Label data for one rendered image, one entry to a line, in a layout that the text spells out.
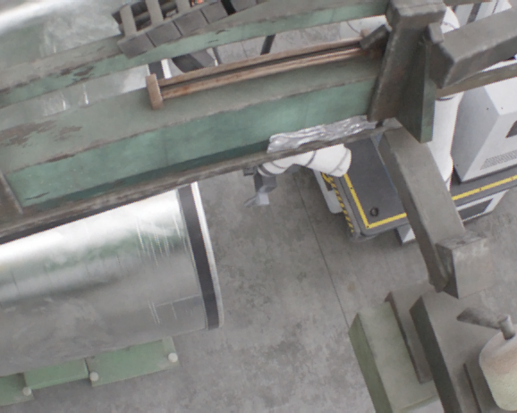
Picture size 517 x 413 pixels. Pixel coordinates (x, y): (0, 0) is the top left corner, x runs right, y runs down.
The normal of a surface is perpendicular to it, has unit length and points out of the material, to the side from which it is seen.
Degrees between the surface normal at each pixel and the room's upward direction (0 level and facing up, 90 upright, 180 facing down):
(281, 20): 90
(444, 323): 0
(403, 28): 90
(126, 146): 90
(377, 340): 2
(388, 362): 2
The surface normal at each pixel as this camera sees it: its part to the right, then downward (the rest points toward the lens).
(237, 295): 0.04, -0.41
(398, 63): 0.30, 0.87
